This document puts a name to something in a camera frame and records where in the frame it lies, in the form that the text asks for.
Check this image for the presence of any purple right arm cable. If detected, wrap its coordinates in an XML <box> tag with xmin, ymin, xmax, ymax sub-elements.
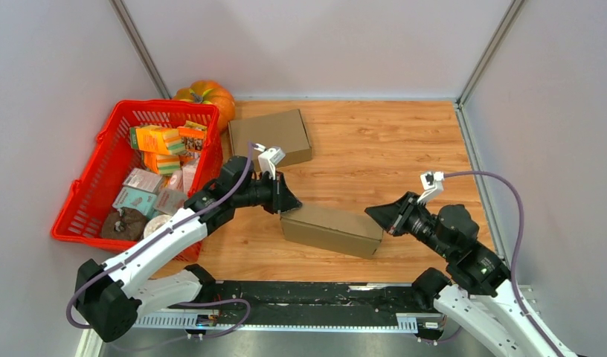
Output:
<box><xmin>417</xmin><ymin>170</ymin><xmax>565</xmax><ymax>357</ymax></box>

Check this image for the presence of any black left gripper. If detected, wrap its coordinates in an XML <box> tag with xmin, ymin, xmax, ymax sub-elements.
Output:
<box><xmin>233</xmin><ymin>170</ymin><xmax>303</xmax><ymax>215</ymax></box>

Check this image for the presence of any brown cardboard box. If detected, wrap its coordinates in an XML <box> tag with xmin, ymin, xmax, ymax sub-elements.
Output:
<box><xmin>228</xmin><ymin>109</ymin><xmax>312</xmax><ymax>167</ymax></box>

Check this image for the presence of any orange snack box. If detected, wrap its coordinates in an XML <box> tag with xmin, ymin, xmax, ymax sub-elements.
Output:
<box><xmin>178</xmin><ymin>120</ymin><xmax>207</xmax><ymax>152</ymax></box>

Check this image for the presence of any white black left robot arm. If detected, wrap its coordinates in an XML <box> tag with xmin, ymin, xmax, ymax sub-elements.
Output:
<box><xmin>65</xmin><ymin>148</ymin><xmax>302</xmax><ymax>342</ymax></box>

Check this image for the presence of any orange sponge pack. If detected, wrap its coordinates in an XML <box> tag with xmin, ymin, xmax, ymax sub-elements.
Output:
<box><xmin>143</xmin><ymin>152</ymin><xmax>181</xmax><ymax>176</ymax></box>
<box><xmin>129</xmin><ymin>125</ymin><xmax>185</xmax><ymax>155</ymax></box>

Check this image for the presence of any grey pink packet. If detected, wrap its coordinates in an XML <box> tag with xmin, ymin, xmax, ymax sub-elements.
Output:
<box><xmin>153</xmin><ymin>158</ymin><xmax>199</xmax><ymax>216</ymax></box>

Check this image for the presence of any brown cardboard sheet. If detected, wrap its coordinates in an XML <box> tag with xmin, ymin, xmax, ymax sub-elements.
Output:
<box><xmin>280</xmin><ymin>204</ymin><xmax>384</xmax><ymax>259</ymax></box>

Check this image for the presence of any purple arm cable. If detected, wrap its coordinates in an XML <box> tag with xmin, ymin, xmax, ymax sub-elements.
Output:
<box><xmin>65</xmin><ymin>141</ymin><xmax>257</xmax><ymax>352</ymax></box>
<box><xmin>417</xmin><ymin>170</ymin><xmax>565</xmax><ymax>357</ymax></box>

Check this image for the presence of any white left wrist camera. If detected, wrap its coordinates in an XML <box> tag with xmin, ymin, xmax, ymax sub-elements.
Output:
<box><xmin>254</xmin><ymin>144</ymin><xmax>286</xmax><ymax>180</ymax></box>

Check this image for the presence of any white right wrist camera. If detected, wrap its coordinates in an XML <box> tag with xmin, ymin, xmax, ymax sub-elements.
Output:
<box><xmin>417</xmin><ymin>171</ymin><xmax>445</xmax><ymax>205</ymax></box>

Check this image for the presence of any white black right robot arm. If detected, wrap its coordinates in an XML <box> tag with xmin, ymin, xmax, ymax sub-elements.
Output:
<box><xmin>365</xmin><ymin>192</ymin><xmax>576</xmax><ymax>356</ymax></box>

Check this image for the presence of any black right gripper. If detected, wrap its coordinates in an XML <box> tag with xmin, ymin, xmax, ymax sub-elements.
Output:
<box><xmin>362</xmin><ymin>191</ymin><xmax>451</xmax><ymax>260</ymax></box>

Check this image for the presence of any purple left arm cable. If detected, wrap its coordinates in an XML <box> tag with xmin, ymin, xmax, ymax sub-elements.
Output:
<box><xmin>65</xmin><ymin>141</ymin><xmax>257</xmax><ymax>352</ymax></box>

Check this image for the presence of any teal cookie box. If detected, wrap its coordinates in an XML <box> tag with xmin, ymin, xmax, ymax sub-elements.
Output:
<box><xmin>112</xmin><ymin>187</ymin><xmax>157</xmax><ymax>219</ymax></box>

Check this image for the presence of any orange pumpkin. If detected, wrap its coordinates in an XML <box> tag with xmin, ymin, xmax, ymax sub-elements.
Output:
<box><xmin>173</xmin><ymin>80</ymin><xmax>236</xmax><ymax>132</ymax></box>

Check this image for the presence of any brown netted item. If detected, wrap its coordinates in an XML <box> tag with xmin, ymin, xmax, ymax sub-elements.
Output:
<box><xmin>100</xmin><ymin>208</ymin><xmax>149</xmax><ymax>242</ymax></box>

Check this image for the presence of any orange sponge pack upper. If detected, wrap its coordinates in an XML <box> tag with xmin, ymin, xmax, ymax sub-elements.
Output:
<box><xmin>129</xmin><ymin>125</ymin><xmax>185</xmax><ymax>155</ymax></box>

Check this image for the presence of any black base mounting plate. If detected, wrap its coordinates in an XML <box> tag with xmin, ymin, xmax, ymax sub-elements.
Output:
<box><xmin>195</xmin><ymin>280</ymin><xmax>446</xmax><ymax>329</ymax></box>

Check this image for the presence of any beige tape roll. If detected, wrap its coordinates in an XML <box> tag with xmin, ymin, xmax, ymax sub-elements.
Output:
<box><xmin>142</xmin><ymin>214</ymin><xmax>172</xmax><ymax>239</ymax></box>

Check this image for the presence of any orange sponge pack lower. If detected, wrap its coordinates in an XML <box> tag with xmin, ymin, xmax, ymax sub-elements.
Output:
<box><xmin>143</xmin><ymin>152</ymin><xmax>181</xmax><ymax>176</ymax></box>

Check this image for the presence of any red plastic shopping basket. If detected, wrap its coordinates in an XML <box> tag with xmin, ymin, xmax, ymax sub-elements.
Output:
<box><xmin>51</xmin><ymin>99</ymin><xmax>224</xmax><ymax>262</ymax></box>

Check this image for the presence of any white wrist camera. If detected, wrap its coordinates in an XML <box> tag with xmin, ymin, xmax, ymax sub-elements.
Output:
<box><xmin>417</xmin><ymin>171</ymin><xmax>445</xmax><ymax>205</ymax></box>
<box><xmin>254</xmin><ymin>144</ymin><xmax>286</xmax><ymax>180</ymax></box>

